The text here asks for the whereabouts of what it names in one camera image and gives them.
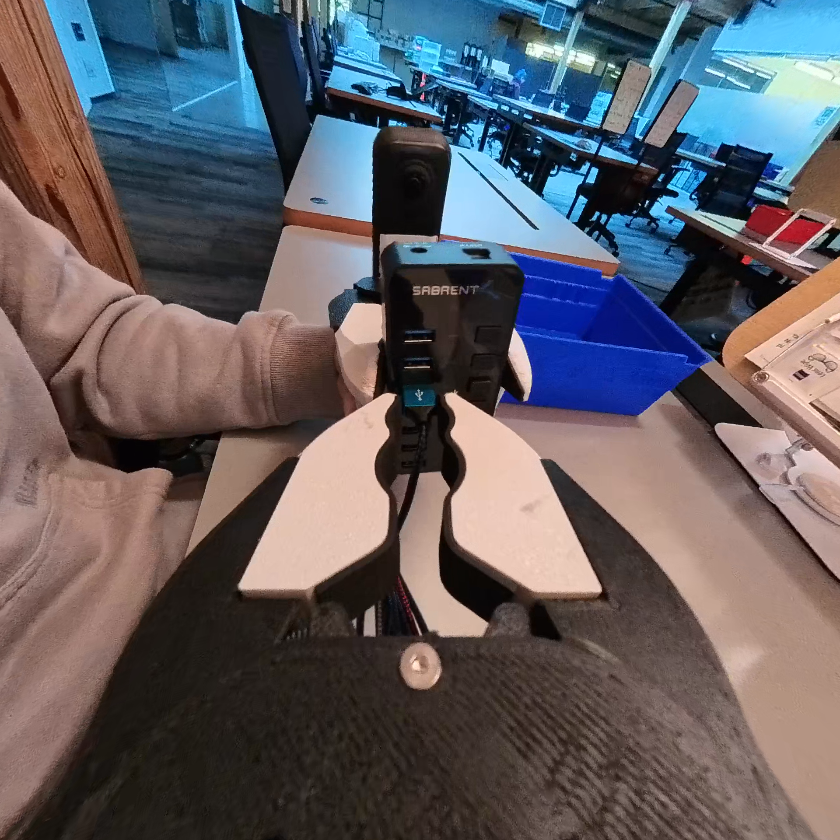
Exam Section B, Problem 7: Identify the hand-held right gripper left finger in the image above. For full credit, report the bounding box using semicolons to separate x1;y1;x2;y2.
238;394;400;602

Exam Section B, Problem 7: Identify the wooden pillar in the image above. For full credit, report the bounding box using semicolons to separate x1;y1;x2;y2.
0;0;147;295

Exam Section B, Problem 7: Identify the blue plastic bin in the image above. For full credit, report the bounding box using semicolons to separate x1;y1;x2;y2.
459;252;713;417

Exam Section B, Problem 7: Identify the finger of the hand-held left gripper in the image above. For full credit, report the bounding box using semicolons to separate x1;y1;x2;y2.
500;331;534;403
335;303;383;412

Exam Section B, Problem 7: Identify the black usb hub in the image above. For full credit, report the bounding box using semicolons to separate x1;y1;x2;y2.
379;240;526;476

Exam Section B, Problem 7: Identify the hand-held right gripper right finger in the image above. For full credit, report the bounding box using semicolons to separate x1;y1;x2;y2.
441;392;603;602

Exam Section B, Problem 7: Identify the red plastic bin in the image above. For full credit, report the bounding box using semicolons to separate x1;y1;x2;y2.
745;203;837;247

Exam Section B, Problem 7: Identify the person's left forearm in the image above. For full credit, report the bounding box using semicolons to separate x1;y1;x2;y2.
39;262;343;442

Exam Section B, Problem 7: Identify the person's torso in grey hoodie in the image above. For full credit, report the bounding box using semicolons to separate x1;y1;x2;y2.
0;177;201;837

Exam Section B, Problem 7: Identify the grey desk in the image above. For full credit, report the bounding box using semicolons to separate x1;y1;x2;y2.
187;226;840;840

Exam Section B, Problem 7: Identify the white printed paper sheet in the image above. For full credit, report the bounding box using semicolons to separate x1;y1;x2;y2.
745;308;840;454

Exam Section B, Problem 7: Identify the white desk with orange edge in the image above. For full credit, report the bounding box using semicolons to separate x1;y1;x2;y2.
283;115;622;277

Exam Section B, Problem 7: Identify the black cable with teal plug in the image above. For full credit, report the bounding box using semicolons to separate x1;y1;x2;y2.
391;386;435;634

